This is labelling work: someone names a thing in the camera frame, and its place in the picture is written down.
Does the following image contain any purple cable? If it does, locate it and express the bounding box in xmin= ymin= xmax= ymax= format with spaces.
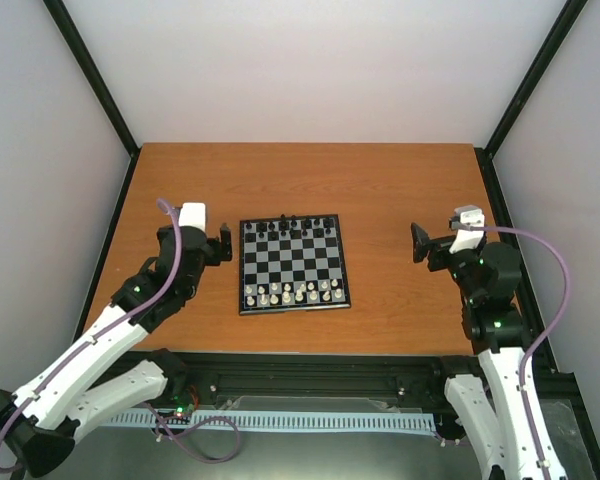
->
xmin=0 ymin=198 xmax=242 ymax=475
xmin=452 ymin=224 xmax=572 ymax=480

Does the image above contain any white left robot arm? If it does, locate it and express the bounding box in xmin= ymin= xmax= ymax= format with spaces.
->
xmin=0 ymin=225 xmax=232 ymax=478

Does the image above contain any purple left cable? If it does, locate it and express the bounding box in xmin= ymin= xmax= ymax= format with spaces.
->
xmin=0 ymin=198 xmax=242 ymax=475

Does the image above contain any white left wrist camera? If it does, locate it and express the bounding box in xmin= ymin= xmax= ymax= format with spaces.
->
xmin=178 ymin=202 xmax=207 ymax=232

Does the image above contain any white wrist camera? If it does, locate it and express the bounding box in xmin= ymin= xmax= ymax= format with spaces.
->
xmin=178 ymin=202 xmax=207 ymax=232
xmin=449 ymin=205 xmax=485 ymax=254

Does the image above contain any black and grey chessboard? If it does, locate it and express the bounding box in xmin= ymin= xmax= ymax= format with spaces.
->
xmin=238 ymin=214 xmax=352 ymax=316

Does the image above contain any light blue cable duct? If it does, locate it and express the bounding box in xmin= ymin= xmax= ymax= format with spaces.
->
xmin=99 ymin=408 xmax=437 ymax=434

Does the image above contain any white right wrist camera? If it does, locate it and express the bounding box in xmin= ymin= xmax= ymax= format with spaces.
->
xmin=449 ymin=205 xmax=485 ymax=254

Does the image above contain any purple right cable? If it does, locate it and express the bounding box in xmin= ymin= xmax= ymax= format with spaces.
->
xmin=452 ymin=224 xmax=572 ymax=480

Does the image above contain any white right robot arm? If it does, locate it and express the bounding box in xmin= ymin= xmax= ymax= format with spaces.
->
xmin=411 ymin=221 xmax=568 ymax=479

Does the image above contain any black aluminium frame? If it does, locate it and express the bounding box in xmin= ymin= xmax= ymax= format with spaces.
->
xmin=45 ymin=1 xmax=600 ymax=479

